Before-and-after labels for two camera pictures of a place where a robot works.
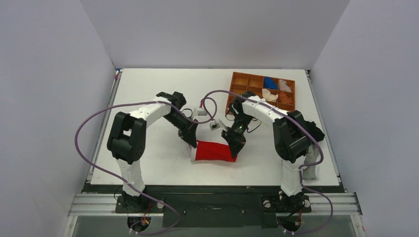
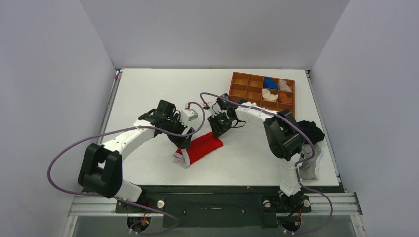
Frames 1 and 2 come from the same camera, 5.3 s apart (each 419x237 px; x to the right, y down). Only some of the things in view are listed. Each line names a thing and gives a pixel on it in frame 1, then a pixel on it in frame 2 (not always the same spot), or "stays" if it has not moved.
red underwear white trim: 211,151 to 184,158
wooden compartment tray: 279,92 stays
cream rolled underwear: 267,95 stays
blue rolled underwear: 270,83 stays
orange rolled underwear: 283,98 stays
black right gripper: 233,137 to 219,123
